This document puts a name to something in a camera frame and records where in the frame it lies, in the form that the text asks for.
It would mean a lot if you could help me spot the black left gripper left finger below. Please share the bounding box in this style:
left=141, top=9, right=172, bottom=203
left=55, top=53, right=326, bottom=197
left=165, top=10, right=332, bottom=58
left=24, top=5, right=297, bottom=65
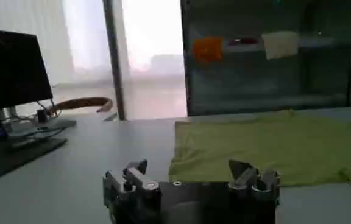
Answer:
left=103, top=159, right=163, bottom=201

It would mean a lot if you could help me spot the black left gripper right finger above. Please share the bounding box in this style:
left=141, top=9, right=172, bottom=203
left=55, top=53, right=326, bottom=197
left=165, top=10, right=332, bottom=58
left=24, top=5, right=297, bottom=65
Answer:
left=227, top=159, right=281, bottom=201

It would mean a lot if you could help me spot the green printed t-shirt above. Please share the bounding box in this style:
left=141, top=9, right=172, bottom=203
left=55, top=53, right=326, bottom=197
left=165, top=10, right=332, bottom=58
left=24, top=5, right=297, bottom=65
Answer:
left=168, top=109, right=351, bottom=197

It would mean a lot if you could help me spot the brown wooden chair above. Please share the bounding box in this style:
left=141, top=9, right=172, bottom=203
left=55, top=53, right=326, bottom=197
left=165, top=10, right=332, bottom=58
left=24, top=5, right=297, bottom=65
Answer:
left=45, top=96, right=114, bottom=117

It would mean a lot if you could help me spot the grey metal shelf with cloths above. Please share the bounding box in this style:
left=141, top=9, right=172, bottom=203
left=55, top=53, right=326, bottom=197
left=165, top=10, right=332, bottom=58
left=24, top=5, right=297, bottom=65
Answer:
left=180, top=0, right=351, bottom=117

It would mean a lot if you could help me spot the black power adapter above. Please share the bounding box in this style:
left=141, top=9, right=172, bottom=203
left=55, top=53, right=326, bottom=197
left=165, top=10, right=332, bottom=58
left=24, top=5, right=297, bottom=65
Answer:
left=37, top=108, right=49, bottom=124

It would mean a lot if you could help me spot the black laptop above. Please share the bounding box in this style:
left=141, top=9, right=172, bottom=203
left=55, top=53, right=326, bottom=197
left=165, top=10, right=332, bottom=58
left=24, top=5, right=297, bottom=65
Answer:
left=0, top=136, right=68, bottom=186

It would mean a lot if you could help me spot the black computer monitor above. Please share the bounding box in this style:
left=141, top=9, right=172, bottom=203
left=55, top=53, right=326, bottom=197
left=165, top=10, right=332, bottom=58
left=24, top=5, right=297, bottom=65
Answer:
left=0, top=28, right=54, bottom=135

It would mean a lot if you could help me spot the grey window post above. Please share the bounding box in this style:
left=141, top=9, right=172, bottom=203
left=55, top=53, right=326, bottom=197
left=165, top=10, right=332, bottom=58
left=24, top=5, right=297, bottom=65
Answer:
left=102, top=0, right=127, bottom=121

